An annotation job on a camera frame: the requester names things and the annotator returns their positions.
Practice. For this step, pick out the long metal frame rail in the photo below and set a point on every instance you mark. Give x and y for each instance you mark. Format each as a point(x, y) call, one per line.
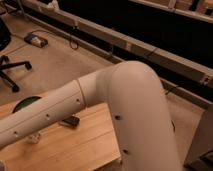
point(179, 65)

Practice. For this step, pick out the green ceramic bowl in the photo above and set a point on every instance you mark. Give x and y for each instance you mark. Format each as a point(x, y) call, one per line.
point(25, 102)

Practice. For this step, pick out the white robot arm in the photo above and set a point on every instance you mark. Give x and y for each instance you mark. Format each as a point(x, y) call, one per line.
point(137, 103)

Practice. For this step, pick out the black office chair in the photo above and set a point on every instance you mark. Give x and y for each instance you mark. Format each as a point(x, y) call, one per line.
point(5, 39)

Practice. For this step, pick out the black rectangular device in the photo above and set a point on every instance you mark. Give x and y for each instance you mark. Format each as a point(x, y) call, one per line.
point(70, 122)

